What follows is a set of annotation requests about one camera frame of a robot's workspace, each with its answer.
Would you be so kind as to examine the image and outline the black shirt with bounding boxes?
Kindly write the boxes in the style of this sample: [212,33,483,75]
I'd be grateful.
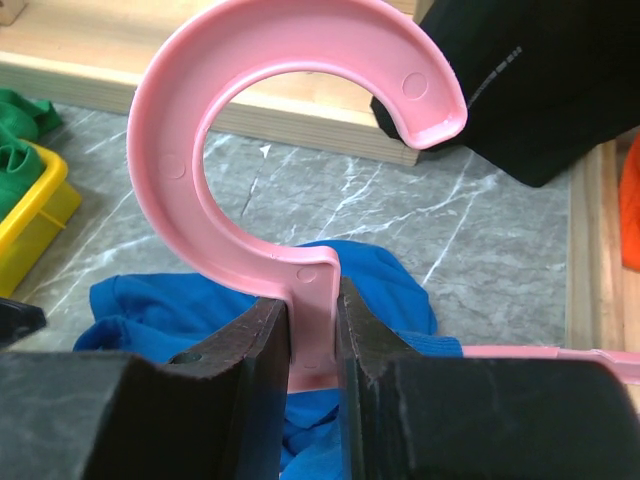
[369,0,640,189]

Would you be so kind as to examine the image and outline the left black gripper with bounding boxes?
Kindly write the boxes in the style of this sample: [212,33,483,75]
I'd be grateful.
[0,298,47,349]

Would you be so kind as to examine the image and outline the orange t-shirt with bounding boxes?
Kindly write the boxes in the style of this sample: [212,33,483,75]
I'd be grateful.
[619,135,640,271]

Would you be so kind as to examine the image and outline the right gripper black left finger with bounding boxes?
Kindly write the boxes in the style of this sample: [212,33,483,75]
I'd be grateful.
[1,299,290,479]

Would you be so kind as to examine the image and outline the right wooden clothes rack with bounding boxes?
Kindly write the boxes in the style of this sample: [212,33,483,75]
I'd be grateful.
[566,141,639,353]

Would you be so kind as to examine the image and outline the wooden clothes rack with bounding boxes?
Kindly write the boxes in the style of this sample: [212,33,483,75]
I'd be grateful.
[566,141,639,353]
[0,0,436,167]

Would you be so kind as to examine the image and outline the pink hanger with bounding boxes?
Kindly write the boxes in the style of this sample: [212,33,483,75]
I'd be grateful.
[125,0,640,392]

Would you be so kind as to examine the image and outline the blue tank top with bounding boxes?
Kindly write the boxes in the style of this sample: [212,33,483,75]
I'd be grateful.
[74,240,463,480]

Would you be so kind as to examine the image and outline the back wooden clothes rack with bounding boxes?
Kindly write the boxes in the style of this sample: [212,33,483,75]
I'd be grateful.
[0,0,436,167]

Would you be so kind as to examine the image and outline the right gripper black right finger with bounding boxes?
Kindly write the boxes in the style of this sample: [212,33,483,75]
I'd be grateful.
[336,280,639,479]

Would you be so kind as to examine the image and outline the yellow plastic tray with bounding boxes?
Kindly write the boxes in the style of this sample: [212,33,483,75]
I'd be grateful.
[1,145,82,297]

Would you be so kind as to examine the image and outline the green shirt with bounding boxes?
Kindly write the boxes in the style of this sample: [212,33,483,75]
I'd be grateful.
[1,88,62,220]

